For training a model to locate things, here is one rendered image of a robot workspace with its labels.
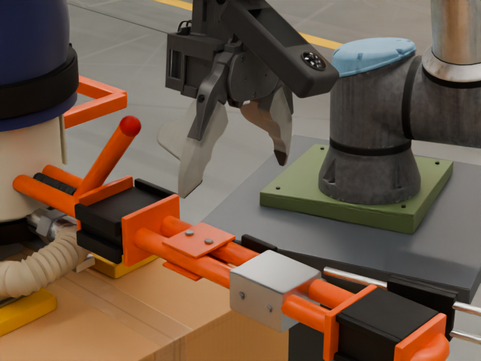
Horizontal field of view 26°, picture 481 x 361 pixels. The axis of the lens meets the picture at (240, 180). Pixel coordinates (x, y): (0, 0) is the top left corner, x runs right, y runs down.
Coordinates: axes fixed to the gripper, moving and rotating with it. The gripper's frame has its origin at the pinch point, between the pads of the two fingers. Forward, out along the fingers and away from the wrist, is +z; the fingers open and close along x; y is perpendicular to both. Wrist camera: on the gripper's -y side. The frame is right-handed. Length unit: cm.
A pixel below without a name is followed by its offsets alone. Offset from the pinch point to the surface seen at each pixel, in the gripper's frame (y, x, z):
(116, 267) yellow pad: 27.0, -9.9, 20.5
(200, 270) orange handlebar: 4.7, -0.2, 10.6
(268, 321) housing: -4.5, -0.2, 13.0
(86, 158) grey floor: 228, -187, 93
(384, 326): -17.4, 0.0, 8.7
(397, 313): -17.0, -2.7, 8.4
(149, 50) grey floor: 307, -300, 79
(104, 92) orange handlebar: 50, -29, 6
